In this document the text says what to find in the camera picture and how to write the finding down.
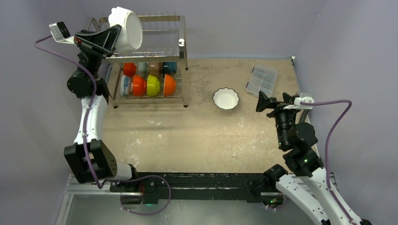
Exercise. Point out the lime green bowl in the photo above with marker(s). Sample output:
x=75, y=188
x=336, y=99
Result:
x=153, y=86

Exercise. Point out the brown speckled bowl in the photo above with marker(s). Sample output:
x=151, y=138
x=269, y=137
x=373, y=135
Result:
x=155, y=69

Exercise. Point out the pale green bowl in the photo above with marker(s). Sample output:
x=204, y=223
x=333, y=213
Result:
x=143, y=69

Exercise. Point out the clear plastic organizer box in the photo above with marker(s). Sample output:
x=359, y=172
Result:
x=262, y=79

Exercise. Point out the front red-orange bowl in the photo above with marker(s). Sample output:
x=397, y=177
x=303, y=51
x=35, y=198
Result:
x=138, y=86

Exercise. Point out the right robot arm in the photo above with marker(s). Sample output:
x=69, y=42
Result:
x=309, y=185

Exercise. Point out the white fluted bowl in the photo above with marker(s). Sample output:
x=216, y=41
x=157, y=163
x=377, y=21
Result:
x=131, y=35
x=225, y=99

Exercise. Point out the teal blue bowl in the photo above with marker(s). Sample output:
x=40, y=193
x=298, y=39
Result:
x=169, y=68

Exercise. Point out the red-orange bowl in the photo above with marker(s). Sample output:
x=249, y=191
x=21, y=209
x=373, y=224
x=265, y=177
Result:
x=129, y=69
x=138, y=86

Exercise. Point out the rear red-orange bowl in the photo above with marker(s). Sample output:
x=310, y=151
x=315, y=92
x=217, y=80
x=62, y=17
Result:
x=129, y=69

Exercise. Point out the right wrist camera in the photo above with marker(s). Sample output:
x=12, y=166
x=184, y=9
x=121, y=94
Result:
x=297, y=102

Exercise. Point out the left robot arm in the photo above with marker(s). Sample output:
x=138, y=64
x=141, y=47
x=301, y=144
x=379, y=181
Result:
x=88, y=157

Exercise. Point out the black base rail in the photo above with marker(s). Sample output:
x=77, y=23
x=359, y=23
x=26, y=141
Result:
x=152, y=187

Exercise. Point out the white blue floral bowl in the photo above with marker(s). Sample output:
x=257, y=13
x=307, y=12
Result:
x=125, y=86

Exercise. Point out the aluminium frame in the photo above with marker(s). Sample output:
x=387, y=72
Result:
x=85, y=204

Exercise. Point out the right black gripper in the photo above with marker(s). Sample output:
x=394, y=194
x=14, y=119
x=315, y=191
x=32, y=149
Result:
x=278, y=106

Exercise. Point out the front orange bowl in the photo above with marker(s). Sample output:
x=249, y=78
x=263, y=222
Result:
x=169, y=85

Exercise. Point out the metal two-tier dish rack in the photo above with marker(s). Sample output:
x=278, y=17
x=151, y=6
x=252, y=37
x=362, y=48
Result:
x=164, y=40

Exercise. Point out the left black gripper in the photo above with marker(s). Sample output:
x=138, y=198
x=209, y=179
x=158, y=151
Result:
x=103, y=43

